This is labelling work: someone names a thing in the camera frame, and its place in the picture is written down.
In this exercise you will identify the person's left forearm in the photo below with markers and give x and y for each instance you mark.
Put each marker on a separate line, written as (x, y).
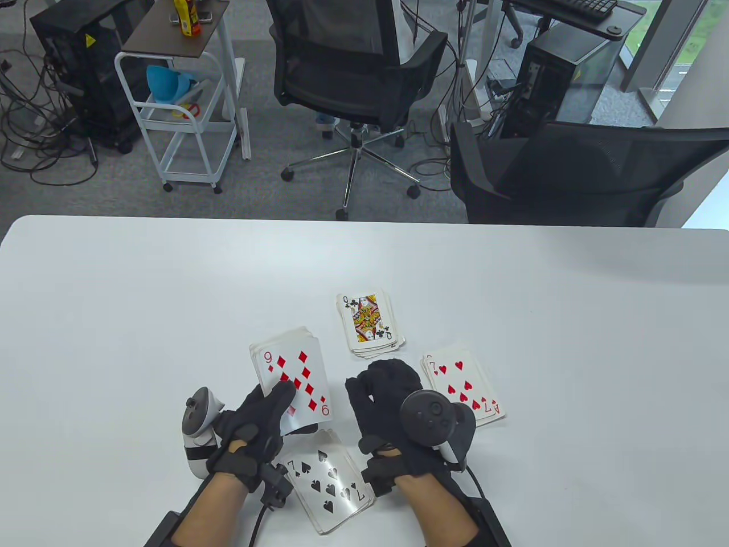
(208, 513)

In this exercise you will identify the person's left hand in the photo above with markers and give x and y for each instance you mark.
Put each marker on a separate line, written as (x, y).
(250, 436)

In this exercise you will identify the grey white handheld controller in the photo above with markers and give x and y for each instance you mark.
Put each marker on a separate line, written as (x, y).
(433, 419)
(196, 416)

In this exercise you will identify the white rolling cart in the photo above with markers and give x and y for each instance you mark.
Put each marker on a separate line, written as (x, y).
(188, 126)

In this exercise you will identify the person's right forearm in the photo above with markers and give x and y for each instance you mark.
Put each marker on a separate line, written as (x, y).
(441, 513)

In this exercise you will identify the blue plastic funnel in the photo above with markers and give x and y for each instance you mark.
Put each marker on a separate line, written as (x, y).
(165, 85)

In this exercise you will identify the black keyboard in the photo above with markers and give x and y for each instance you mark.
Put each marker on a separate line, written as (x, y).
(575, 5)

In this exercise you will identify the black computer tower glass panel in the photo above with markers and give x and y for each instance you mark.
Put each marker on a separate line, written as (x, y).
(552, 74)

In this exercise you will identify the black forearm sensor box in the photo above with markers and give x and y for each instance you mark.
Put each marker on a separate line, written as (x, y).
(164, 530)
(491, 524)

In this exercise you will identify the black chair with chrome base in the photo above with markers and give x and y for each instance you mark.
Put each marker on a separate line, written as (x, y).
(347, 85)

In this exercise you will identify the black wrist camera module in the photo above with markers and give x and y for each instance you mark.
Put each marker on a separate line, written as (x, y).
(276, 484)
(379, 477)

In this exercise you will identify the red diamonds playing card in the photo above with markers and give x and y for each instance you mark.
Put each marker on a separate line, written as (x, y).
(319, 376)

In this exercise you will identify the pile of clubs cards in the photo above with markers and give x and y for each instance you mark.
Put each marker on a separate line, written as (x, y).
(370, 325)

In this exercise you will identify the white power strip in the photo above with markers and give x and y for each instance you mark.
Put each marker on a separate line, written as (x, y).
(503, 96)

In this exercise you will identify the black computer tower yellow sticker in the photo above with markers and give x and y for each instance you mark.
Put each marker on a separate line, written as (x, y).
(85, 85)

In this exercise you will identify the yellow bottle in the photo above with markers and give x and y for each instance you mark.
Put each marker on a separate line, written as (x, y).
(183, 17)

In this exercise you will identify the deck of playing cards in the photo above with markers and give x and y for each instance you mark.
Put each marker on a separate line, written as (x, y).
(273, 336)

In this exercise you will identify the pile of hearts cards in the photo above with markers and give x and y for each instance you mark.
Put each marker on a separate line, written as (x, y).
(464, 382)

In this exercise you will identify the white side table brown top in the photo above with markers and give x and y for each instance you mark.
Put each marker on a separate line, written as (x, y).
(171, 40)

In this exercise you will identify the person's right hand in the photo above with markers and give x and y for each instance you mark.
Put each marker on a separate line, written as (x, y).
(381, 399)

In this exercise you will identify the orange red bottle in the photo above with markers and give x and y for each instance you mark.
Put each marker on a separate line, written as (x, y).
(195, 23)

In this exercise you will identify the black chair leg with castor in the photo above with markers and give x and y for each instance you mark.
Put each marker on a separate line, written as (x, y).
(515, 42)

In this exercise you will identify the black mesh office chair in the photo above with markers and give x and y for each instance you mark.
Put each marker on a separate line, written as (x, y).
(569, 182)

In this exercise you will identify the pile of spades cards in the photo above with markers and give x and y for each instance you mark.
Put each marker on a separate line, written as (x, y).
(324, 478)

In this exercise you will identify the white metal stand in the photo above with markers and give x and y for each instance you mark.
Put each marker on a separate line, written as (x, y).
(471, 80)

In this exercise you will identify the red yellow plastic toy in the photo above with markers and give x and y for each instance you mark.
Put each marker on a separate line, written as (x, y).
(188, 110)

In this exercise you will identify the dark grey desk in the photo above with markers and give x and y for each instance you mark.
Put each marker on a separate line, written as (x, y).
(623, 14)

